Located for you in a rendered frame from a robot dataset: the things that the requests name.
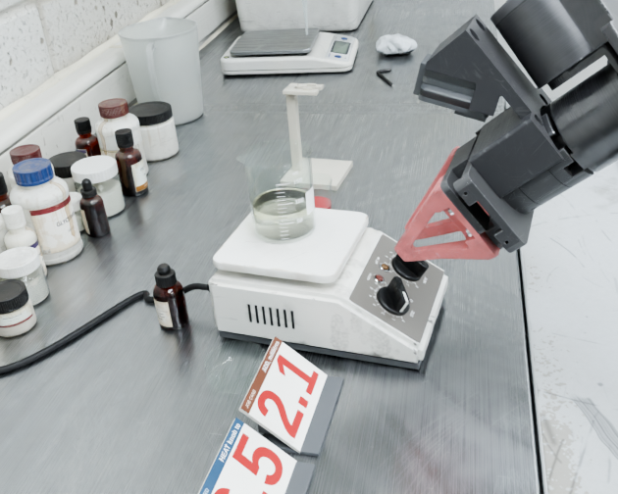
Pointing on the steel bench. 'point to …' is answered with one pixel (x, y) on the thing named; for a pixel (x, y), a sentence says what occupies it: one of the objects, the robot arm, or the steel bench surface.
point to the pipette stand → (337, 170)
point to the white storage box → (259, 11)
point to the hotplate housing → (316, 314)
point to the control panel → (366, 298)
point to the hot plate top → (243, 235)
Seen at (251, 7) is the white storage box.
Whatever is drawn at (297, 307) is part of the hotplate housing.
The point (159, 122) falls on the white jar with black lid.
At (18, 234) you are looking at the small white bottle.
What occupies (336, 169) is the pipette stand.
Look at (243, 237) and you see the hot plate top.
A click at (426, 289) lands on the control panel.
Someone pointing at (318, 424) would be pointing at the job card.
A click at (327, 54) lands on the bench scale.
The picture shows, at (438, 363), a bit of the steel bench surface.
